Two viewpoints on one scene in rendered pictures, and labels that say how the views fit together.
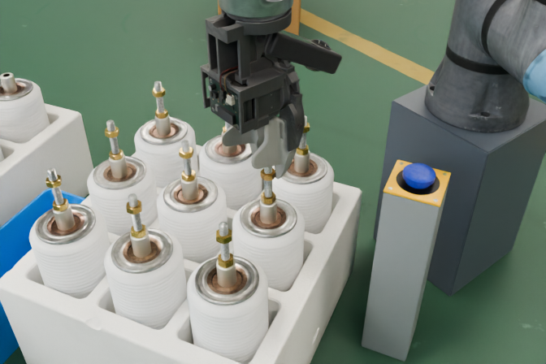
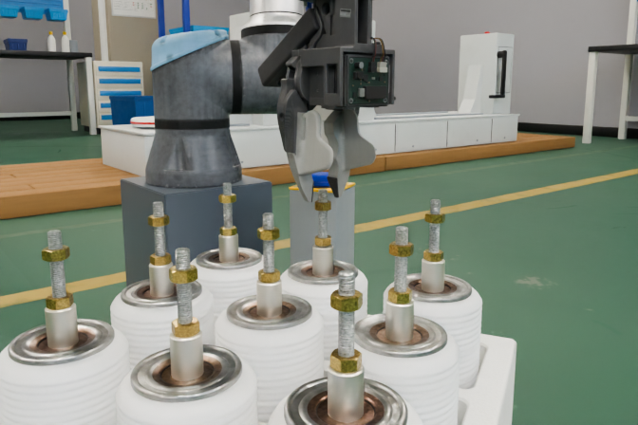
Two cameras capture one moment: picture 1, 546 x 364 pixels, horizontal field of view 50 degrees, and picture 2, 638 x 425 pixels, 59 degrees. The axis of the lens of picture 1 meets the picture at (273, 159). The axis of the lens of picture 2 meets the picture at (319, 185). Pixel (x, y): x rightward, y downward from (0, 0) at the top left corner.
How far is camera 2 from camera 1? 0.89 m
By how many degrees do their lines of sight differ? 84
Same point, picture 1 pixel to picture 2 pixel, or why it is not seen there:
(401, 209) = (344, 203)
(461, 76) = (212, 138)
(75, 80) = not seen: outside the picture
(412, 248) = (349, 242)
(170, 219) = (316, 333)
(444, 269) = not seen: hidden behind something
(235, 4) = not seen: outside the picture
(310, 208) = not seen: hidden behind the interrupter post
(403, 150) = (191, 243)
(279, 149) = (351, 148)
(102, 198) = (250, 397)
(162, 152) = (124, 348)
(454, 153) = (244, 203)
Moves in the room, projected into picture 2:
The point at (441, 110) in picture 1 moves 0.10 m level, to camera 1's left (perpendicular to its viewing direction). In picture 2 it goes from (213, 176) to (198, 188)
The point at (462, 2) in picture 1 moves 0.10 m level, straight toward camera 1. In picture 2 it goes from (193, 69) to (255, 69)
